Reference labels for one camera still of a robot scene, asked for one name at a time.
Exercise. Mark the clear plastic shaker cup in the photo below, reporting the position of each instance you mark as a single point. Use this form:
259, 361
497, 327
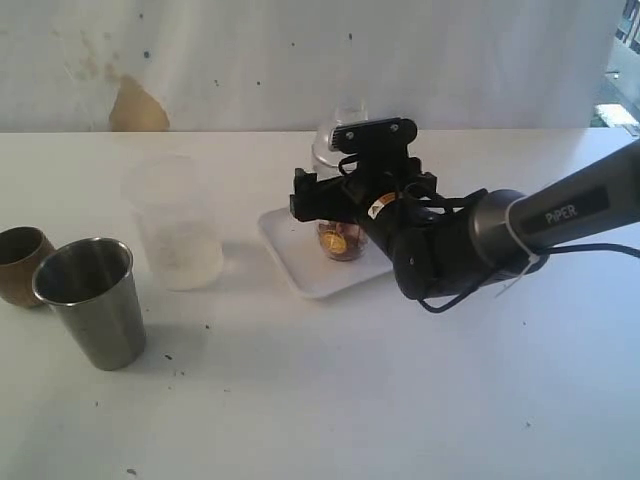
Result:
342, 235

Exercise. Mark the white rectangular tray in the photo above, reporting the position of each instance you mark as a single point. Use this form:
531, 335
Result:
296, 251

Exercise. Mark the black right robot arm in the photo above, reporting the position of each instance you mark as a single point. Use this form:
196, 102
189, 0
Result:
451, 246

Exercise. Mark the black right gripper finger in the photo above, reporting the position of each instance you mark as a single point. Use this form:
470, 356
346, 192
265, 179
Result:
328, 200

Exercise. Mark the brown cubes and gold coins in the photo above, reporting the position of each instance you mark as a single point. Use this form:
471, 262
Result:
342, 240

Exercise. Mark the translucent plastic cup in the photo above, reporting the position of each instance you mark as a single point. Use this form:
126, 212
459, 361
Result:
170, 206

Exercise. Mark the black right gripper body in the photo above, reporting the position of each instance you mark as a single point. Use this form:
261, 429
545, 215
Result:
387, 184

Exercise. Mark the clear plastic shaker lid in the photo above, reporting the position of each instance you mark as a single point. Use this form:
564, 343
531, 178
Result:
326, 152

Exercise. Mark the stainless steel cup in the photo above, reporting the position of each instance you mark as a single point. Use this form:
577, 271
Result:
90, 285

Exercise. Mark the white right zip tie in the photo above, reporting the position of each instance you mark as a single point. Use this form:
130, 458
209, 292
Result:
533, 259

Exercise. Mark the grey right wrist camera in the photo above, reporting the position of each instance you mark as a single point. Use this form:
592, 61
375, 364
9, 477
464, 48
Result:
386, 133

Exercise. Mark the brown wooden bowl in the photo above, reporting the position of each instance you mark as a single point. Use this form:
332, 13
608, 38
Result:
22, 250

